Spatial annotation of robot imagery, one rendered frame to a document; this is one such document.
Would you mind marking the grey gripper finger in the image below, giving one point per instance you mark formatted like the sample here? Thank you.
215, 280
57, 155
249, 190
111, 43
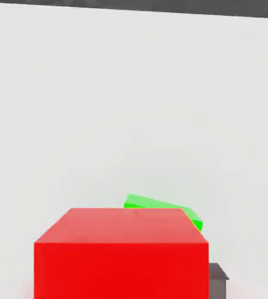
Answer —
217, 282

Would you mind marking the small red cube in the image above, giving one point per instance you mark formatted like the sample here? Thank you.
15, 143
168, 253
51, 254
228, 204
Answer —
122, 261

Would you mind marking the small green cube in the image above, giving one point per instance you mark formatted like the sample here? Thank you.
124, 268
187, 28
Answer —
152, 202

